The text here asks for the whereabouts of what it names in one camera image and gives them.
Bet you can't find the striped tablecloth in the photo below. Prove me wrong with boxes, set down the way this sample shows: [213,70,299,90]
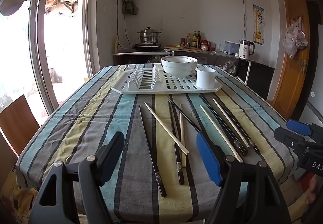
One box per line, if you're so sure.
[16,63,298,224]

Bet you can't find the grey window frame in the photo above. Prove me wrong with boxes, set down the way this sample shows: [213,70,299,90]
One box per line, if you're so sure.
[28,0,101,114]

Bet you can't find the clear storage box blue lid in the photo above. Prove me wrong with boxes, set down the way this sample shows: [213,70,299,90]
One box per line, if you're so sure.
[224,41,240,55]

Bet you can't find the white plastic dish rack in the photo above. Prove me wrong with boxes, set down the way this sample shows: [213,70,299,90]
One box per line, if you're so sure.
[111,63,223,94]

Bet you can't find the wooden chopstick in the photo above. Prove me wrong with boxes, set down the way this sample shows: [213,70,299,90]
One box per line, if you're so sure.
[199,104,244,163]
[179,102,187,168]
[144,102,190,155]
[213,98,250,149]

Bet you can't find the white electric kettle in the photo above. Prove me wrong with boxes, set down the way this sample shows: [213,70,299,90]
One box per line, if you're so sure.
[238,39,255,59]

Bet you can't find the person's right hand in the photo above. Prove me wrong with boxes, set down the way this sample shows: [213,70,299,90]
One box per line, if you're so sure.
[308,176,323,205]

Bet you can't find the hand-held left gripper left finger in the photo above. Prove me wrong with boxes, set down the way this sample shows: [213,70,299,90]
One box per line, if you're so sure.
[30,131,125,224]

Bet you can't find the wooden chair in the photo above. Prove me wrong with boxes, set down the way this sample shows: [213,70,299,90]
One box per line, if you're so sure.
[0,95,41,157]

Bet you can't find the hanging plastic bags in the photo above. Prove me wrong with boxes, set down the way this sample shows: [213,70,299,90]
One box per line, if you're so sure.
[282,17,309,59]

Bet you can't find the white cup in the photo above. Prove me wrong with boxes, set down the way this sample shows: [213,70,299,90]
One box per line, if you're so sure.
[196,68,217,89]

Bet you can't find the black cabinet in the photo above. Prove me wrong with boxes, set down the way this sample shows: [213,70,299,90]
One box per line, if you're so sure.
[237,59,275,101]

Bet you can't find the steel steamer pot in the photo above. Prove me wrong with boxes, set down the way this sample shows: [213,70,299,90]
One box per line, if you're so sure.
[137,27,162,44]

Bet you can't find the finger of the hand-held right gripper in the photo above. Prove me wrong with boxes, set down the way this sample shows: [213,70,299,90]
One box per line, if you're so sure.
[286,119,323,140]
[274,126,303,150]

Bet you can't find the black chopstick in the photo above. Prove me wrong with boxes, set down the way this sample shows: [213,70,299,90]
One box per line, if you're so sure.
[165,95,203,134]
[138,105,167,197]
[216,97,260,154]
[199,94,249,157]
[168,108,185,185]

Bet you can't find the metal shelf unit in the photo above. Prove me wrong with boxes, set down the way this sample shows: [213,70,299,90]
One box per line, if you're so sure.
[112,51,166,66]

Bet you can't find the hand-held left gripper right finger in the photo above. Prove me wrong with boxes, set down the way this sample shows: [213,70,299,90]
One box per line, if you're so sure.
[196,134,291,224]

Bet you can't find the crumpled plastic bag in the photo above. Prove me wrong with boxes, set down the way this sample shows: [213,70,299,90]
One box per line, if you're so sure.
[223,60,238,76]

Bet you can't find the gas stove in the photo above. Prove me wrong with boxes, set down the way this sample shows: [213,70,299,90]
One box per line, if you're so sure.
[132,43,163,51]

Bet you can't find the black power cable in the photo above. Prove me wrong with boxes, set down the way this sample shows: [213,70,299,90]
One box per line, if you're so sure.
[117,12,128,49]

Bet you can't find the wooden door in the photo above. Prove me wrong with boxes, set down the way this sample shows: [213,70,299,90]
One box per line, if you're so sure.
[273,0,311,120]

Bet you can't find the hanging green cloth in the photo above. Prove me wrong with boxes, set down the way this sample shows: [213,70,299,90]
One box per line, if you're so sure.
[122,0,139,15]

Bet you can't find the giraffe height chart poster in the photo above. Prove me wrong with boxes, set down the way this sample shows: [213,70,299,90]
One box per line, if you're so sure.
[253,4,264,46]

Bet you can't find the wooden cutting board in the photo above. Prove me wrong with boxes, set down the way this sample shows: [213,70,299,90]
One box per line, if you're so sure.
[165,45,203,52]

